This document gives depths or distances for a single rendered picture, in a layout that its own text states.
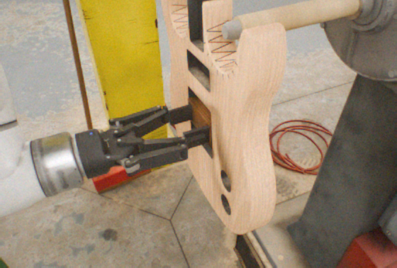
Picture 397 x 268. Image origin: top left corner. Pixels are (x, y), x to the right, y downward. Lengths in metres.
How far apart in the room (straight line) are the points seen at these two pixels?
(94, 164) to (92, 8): 0.88
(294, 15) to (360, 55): 0.17
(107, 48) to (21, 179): 0.96
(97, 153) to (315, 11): 0.37
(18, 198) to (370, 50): 0.56
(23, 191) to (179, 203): 1.27
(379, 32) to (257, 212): 0.31
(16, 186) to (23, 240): 1.30
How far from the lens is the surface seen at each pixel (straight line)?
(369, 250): 1.04
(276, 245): 1.34
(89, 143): 0.54
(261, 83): 0.40
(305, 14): 0.49
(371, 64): 0.60
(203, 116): 0.57
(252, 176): 0.48
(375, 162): 0.90
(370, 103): 0.85
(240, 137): 0.46
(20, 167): 0.54
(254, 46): 0.38
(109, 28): 1.39
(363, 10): 0.55
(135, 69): 1.51
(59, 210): 1.85
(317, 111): 2.32
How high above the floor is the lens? 1.47
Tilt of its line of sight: 44 degrees down
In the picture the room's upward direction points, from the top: straight up
